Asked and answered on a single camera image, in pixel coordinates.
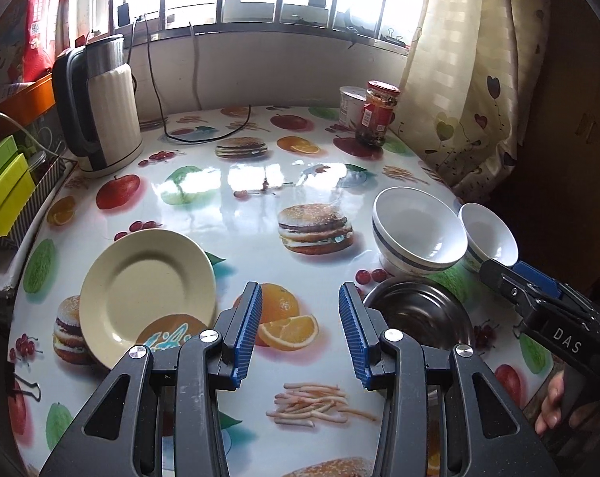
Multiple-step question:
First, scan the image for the red-lidded sauce jar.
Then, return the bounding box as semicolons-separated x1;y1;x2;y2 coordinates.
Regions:
356;80;400;147

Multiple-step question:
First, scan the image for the small white blue-striped bowl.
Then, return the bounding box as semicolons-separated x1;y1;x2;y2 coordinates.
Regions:
459;202;519;272

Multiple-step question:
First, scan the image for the heart-patterned curtain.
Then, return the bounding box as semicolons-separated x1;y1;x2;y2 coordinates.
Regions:
391;0;550;202

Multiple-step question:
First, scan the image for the beige plate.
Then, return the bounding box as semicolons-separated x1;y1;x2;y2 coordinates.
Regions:
79;229;216;369

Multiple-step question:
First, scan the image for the large white blue-striped bowl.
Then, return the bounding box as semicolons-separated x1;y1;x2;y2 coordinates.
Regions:
371;186;468;276

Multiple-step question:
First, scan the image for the black power cable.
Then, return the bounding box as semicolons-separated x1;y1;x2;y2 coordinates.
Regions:
125;14;253;145

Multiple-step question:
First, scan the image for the stainless steel bowl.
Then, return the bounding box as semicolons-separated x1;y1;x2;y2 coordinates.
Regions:
364;277;476;350

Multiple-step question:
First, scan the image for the red packaging bag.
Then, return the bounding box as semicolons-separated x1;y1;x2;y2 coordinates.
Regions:
22;0;61;83

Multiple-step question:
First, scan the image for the black binder clip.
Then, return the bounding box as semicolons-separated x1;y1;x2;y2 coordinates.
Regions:
11;375;41;403

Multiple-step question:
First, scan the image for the right hand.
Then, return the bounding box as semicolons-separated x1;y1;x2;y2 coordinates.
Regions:
535;370;598;436

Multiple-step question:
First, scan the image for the white plastic cup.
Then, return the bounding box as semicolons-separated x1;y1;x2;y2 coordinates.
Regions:
339;86;366;130

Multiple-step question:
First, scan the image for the yellow box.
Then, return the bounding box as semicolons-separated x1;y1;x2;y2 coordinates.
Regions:
0;154;35;237

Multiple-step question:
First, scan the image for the striped storage basket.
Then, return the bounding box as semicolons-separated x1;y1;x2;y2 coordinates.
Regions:
0;158;77;250

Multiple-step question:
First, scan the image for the orange tray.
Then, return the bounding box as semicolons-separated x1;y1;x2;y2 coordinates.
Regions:
0;73;55;126

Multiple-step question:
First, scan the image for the cream electric kettle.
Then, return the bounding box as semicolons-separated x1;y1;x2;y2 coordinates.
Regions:
51;35;143;176

